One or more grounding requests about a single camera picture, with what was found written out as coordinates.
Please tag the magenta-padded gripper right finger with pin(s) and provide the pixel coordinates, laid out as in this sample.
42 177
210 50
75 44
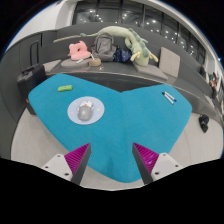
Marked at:
165 165

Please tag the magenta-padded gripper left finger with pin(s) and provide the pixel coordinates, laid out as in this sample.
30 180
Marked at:
60 165

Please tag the grey white computer mouse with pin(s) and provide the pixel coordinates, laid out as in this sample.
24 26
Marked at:
85 113

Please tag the round pale blue mouse pad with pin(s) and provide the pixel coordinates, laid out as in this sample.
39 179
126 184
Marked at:
98 111

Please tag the black bag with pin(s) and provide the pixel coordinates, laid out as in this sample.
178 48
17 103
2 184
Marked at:
204 122

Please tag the green eraser block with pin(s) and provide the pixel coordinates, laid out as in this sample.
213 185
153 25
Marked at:
65 88

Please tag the black suitcase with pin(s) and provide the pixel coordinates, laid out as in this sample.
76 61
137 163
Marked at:
31 81

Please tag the flat grey seat cushion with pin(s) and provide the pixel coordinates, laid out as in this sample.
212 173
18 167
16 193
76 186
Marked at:
73 63
150 70

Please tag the person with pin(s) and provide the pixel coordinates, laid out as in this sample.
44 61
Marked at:
215 83
210 80

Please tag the upright grey seat cushion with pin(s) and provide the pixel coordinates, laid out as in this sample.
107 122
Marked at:
169 61

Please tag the small tan pouch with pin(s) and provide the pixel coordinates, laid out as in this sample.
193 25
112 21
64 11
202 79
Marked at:
94 62

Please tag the pink plush cushion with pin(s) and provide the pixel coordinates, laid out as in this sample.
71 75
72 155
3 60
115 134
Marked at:
78 51

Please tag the navy star-print bag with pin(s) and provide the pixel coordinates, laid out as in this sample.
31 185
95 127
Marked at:
121 55

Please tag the green dragon plush toy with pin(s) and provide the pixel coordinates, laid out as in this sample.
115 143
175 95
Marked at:
138 46

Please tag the grey backpack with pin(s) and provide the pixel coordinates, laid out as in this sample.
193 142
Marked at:
104 46

